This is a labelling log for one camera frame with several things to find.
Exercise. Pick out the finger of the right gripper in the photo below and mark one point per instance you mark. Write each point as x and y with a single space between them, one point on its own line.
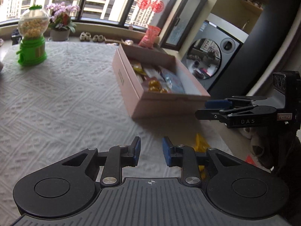
220 114
218 104

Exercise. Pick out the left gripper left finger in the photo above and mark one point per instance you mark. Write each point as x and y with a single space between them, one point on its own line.
117 158

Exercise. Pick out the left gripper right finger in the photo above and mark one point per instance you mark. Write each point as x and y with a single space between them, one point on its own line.
186 158

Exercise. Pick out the blue white snack packet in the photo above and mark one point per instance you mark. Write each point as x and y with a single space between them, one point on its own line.
173 82

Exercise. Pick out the clear bag brown snacks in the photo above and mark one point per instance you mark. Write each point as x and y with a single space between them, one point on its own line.
154 85

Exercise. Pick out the grey snack bar packet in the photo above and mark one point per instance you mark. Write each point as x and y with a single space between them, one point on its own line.
150 71

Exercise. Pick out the red yellow candy bag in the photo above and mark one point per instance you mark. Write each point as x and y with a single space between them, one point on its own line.
139 71

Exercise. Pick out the grey washing machine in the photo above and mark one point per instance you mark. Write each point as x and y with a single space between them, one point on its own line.
212 49

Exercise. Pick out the pink cardboard box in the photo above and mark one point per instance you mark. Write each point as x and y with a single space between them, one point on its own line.
141 103

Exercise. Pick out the white textured tablecloth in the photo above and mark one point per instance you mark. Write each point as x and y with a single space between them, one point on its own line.
70 102

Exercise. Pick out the orange bag by window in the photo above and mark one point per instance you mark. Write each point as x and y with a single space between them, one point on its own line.
149 37

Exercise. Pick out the black framed window door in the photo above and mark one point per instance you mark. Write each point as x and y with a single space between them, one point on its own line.
181 23

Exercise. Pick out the right red window decoration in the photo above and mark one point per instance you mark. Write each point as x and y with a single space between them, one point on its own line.
157 6

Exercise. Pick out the red window decoration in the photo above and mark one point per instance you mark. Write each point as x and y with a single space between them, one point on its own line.
143 4
157 6

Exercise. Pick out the left red window decoration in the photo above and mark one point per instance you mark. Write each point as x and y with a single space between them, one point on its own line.
143 4

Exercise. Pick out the pink orchid flower pot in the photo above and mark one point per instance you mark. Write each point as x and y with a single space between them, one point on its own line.
60 22

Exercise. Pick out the black stool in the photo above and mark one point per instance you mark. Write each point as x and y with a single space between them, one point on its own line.
15 37

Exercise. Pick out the green gumball machine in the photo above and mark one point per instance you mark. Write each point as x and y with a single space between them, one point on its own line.
32 25

